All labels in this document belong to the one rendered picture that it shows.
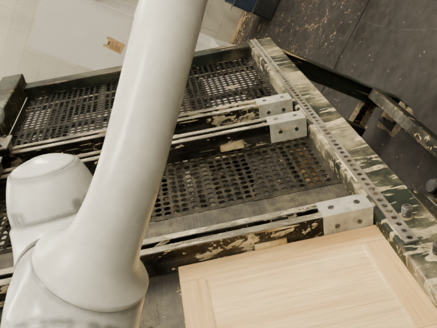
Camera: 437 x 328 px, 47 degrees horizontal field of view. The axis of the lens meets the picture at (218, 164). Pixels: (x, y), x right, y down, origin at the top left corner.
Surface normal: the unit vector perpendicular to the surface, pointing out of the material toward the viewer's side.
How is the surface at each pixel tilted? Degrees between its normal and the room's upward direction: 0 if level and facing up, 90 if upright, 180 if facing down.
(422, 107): 0
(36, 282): 37
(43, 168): 62
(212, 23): 90
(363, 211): 90
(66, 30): 90
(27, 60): 90
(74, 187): 112
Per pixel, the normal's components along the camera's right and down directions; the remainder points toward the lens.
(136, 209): 0.55, 0.21
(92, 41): 0.17, 0.44
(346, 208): -0.14, -0.86
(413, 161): -0.90, -0.29
